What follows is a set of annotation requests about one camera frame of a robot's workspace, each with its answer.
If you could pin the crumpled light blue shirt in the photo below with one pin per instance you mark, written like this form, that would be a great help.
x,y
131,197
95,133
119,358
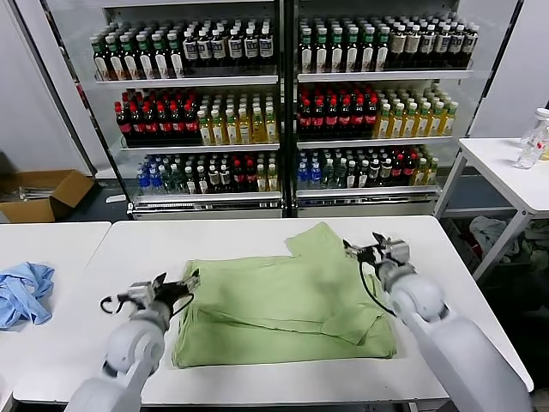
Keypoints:
x,y
25,296

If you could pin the clear green bottle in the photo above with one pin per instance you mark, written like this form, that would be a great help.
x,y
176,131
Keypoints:
x,y
328,177
339,177
180,183
169,183

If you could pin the white flat floor object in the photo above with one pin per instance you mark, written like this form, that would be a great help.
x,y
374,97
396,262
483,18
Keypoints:
x,y
115,199

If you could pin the dark mixed clothes pile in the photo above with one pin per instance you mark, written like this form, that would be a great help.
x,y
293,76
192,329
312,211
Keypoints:
x,y
534,244

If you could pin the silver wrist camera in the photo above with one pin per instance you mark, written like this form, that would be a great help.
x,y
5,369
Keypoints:
x,y
399,251
139,292

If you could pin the white beverage cooler cabinet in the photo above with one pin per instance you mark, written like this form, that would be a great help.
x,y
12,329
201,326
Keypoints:
x,y
184,81
386,77

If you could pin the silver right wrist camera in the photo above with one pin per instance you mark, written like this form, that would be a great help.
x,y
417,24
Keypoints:
x,y
399,251

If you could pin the small yellow juice bottle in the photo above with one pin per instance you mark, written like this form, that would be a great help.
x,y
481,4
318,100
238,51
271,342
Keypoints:
x,y
421,175
272,181
261,182
432,174

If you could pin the small red cap cola bottle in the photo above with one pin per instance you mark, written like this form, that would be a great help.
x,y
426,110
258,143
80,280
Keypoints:
x,y
398,173
410,173
237,180
249,180

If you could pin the black framed glass cooler door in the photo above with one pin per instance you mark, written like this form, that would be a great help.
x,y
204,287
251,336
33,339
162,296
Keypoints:
x,y
74,107
491,43

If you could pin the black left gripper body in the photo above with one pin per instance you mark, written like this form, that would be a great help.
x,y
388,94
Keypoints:
x,y
171,296

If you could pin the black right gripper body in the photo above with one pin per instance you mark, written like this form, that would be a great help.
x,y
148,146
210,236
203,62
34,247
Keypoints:
x,y
375,255

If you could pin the white side table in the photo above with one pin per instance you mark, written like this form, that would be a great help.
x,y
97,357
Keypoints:
x,y
493,167

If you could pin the metal rods bundle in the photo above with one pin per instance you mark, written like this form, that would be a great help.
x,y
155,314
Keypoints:
x,y
36,195

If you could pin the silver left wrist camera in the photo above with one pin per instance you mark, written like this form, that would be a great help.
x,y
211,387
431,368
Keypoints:
x,y
139,292

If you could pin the blue water bottle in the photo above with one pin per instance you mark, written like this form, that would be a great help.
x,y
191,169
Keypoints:
x,y
156,183
303,178
143,183
315,177

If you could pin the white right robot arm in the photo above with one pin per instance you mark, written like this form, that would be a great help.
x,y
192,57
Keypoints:
x,y
429,309

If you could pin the open brown cardboard box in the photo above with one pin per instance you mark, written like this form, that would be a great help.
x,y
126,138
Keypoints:
x,y
38,211

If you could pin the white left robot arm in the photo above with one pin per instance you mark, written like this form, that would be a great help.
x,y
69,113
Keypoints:
x,y
133,343

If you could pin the white cap beige label bottle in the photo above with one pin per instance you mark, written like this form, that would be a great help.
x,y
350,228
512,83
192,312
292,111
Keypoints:
x,y
412,46
396,47

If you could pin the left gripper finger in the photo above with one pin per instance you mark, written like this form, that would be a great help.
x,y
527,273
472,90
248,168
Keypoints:
x,y
158,283
191,282

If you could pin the green cap tea bottle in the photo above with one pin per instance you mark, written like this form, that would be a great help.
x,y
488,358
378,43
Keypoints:
x,y
321,56
367,54
115,63
305,56
129,63
336,56
175,61
100,64
161,62
145,62
351,55
381,54

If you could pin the light green polo shirt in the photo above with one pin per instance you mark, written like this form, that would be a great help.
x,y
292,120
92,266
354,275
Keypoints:
x,y
266,300

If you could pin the grey white cloth pile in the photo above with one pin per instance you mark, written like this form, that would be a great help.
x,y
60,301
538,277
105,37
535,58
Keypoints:
x,y
489,234

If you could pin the small clear plastic bottle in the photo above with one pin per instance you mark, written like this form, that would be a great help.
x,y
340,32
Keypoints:
x,y
526,158

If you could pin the clear bottle white cap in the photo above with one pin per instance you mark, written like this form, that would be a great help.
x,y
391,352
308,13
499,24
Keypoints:
x,y
541,124

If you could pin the small dark white cap bottle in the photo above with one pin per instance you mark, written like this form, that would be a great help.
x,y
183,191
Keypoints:
x,y
225,181
191,183
213,182
374,176
351,177
362,176
386,175
202,183

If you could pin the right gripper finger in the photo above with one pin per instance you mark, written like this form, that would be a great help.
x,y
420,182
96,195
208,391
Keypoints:
x,y
381,242
355,252

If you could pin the yellow liquid container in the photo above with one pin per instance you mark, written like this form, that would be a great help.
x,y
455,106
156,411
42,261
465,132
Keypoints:
x,y
544,153

